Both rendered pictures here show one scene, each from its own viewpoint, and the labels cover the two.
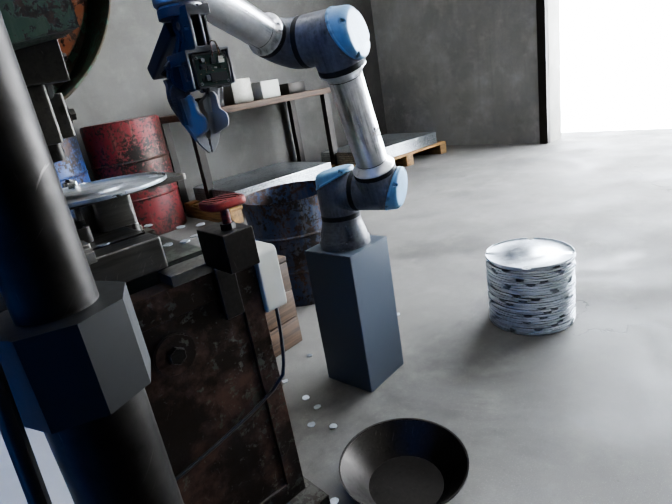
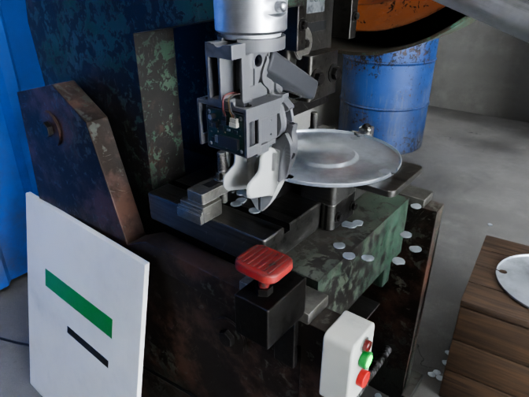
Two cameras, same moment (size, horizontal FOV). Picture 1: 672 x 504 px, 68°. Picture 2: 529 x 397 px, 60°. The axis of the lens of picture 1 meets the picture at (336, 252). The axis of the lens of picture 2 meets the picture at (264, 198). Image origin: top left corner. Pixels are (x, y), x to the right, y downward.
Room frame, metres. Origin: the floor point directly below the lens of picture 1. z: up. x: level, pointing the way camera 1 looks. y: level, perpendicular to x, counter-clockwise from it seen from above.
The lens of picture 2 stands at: (0.72, -0.33, 1.12)
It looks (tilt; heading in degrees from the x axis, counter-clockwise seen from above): 27 degrees down; 77
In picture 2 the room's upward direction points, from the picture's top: straight up
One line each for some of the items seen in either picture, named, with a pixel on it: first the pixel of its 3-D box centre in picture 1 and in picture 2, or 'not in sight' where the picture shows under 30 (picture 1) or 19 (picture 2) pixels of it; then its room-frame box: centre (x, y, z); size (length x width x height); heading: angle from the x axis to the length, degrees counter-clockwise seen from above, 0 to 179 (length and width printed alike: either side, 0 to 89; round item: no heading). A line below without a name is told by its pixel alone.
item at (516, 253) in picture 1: (528, 252); not in sight; (1.59, -0.66, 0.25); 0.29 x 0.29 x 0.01
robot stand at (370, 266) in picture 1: (356, 310); not in sight; (1.42, -0.03, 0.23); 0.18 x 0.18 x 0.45; 46
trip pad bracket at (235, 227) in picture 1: (234, 272); (271, 331); (0.85, 0.19, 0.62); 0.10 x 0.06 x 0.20; 39
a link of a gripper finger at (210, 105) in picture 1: (218, 121); (261, 184); (0.83, 0.15, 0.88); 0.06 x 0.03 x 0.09; 38
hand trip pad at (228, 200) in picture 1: (226, 218); (264, 280); (0.84, 0.18, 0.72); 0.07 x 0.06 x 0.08; 129
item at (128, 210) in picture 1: (127, 214); (344, 191); (1.06, 0.43, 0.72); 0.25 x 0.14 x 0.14; 129
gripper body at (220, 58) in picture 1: (193, 51); (247, 94); (0.82, 0.16, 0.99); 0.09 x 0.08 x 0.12; 38
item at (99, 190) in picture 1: (94, 190); (324, 153); (1.03, 0.47, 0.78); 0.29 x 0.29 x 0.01
